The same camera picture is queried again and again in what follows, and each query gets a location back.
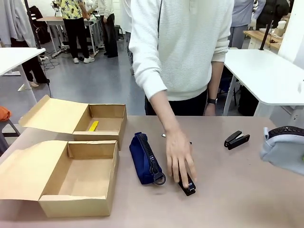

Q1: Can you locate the person in grey clothes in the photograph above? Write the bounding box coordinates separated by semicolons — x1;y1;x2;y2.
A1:
228;0;267;50

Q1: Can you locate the navy blue zip pencil case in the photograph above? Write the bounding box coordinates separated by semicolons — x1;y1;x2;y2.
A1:
129;132;166;186

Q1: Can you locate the person's right hand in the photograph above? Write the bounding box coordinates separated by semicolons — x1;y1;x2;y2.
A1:
164;128;198;183

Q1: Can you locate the wooden top table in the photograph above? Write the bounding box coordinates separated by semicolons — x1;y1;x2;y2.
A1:
243;23;287;51

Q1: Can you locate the person in white top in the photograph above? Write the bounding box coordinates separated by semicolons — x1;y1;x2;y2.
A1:
93;0;119;58

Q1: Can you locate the black marker with white cap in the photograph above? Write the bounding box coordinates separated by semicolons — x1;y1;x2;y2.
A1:
161;133;192;145

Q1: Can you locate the grey zip pencil case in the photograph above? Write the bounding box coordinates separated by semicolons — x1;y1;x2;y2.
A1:
259;125;304;177

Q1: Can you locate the person in black jacket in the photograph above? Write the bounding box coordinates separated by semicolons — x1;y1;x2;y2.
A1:
256;0;291;31

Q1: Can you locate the person's left forearm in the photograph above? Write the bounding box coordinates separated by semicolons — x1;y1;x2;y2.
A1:
206;60;225;100

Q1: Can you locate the person's left hand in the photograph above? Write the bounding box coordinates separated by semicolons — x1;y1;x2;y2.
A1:
203;103;217;117

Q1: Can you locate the person in white sweater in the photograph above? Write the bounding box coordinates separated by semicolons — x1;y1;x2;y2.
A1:
129;0;235;117

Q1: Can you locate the grey hanging garment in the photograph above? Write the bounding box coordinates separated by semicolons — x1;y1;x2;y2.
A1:
0;0;37;48

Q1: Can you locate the black stand pole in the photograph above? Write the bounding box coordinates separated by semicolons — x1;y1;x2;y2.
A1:
23;0;46;50

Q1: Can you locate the black cord on sweater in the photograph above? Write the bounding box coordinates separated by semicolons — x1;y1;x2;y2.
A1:
156;0;163;51

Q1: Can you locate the person's right forearm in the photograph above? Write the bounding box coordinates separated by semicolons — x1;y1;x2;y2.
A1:
147;89;184;136

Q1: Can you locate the small cardboard box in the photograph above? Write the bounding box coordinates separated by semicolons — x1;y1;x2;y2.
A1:
18;95;128;152

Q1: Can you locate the grey stool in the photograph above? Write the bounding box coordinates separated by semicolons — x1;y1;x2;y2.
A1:
0;118;21;143

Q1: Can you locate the orange cloth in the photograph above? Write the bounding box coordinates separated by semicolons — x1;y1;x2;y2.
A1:
0;105;12;123

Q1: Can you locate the large open cardboard box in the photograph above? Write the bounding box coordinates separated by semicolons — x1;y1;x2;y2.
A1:
0;140;119;218

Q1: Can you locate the person in yellow patterned shirt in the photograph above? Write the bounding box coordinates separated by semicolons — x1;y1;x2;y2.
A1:
55;0;96;64

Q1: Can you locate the black stapler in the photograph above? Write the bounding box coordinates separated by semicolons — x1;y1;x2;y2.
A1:
224;130;251;151
178;170;198;197

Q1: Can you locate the barefoot person in dark trousers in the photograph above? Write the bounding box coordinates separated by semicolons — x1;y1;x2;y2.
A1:
10;37;51;88

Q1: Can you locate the thin black pole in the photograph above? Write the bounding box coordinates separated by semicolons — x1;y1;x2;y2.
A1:
259;20;274;51

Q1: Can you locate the white table with pole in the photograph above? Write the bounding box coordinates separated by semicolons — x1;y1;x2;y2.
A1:
0;47;47;115

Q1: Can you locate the background workbench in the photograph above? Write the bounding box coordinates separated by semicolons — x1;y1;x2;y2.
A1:
36;16;102;57

